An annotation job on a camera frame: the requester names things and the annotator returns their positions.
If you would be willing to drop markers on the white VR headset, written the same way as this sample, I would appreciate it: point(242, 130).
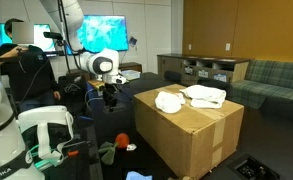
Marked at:
point(41, 118)

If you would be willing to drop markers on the wall monitor screen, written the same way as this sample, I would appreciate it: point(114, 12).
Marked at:
point(97, 32)

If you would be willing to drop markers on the white red cloth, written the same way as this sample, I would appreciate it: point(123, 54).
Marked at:
point(169, 102)

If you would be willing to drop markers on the black floor box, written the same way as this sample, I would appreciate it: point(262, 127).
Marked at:
point(246, 167)

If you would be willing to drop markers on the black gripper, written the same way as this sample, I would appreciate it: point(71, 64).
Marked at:
point(109, 95)

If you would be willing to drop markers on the white cloth towel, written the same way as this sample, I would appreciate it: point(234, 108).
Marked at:
point(205, 97)

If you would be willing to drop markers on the seated person in black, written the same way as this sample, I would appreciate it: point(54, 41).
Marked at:
point(31, 77)

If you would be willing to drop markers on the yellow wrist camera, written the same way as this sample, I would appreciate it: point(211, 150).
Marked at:
point(96, 84)

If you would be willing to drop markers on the wooden sideboard cabinet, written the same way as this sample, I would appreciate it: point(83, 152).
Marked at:
point(190, 69)

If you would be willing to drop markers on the red orange plush ball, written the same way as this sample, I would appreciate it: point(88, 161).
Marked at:
point(122, 140)

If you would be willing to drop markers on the green plaid sofa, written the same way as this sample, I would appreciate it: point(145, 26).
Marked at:
point(264, 78)

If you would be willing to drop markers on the green plush leaf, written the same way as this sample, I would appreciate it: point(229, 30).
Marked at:
point(107, 151)

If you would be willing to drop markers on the large cardboard box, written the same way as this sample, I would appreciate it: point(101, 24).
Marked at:
point(191, 141)

